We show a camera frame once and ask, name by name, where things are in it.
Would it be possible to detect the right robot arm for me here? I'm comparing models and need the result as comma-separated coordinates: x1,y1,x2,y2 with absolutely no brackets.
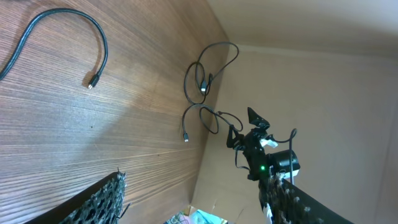
226,107,300,181

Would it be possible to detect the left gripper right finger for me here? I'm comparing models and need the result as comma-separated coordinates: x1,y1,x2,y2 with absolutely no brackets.
259,176,352,224

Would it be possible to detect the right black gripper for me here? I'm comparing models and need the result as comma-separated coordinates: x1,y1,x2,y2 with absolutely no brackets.
226,107,270,165

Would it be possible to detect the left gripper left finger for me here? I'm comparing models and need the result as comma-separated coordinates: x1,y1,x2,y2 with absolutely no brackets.
27,171,126,224

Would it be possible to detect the thin black USB cable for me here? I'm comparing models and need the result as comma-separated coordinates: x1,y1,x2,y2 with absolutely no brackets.
183,41,240,105
181,103,244,143

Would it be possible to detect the thick black cable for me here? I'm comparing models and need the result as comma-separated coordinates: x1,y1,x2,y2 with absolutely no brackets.
0,7,109,90

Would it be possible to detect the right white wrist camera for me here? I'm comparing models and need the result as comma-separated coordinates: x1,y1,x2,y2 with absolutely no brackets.
259,138,279,148

